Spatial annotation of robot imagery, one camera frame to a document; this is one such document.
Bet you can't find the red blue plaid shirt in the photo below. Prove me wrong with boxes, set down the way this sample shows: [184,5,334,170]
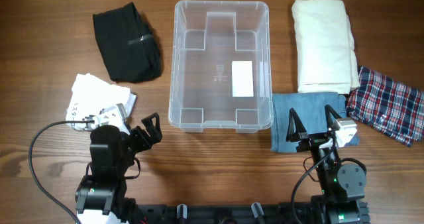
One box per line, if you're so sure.
[346,66,423,146]

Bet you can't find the black left camera cable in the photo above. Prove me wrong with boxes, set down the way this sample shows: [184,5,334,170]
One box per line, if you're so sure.
[28,119,95,224]

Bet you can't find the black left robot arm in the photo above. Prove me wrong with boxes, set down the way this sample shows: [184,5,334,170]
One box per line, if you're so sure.
[75,113,162,223]

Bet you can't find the black camera cable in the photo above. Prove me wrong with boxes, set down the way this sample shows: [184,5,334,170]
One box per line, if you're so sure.
[28,119,95,224]
[291,140,339,224]

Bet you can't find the black right camera cable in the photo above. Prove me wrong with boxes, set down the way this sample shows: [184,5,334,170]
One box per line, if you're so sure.
[291,140,339,224]

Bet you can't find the cream cloth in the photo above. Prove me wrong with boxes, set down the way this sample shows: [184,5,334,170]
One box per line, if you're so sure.
[291,0,360,94]

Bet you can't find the white printed folded t-shirt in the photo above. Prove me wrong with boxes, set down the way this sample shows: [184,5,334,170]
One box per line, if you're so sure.
[66,74,136,131]

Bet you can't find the black folded garment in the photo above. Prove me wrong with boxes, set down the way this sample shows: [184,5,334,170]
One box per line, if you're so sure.
[92,2,162,83]

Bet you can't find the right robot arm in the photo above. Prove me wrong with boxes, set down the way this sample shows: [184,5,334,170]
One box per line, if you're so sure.
[286,105,370,223]

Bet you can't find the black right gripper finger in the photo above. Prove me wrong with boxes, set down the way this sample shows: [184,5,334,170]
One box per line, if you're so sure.
[286,108,307,141]
[325,105,341,132]

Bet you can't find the white label in bin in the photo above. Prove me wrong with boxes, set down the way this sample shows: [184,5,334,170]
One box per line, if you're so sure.
[231,61,254,97]

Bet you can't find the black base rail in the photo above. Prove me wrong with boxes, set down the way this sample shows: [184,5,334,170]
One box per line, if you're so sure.
[125,202,370,224]

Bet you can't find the blue jeans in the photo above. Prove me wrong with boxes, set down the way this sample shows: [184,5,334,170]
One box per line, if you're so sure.
[271,92,346,153]

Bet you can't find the clear plastic storage bin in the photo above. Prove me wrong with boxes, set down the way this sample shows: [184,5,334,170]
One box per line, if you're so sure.
[168,0,274,133]

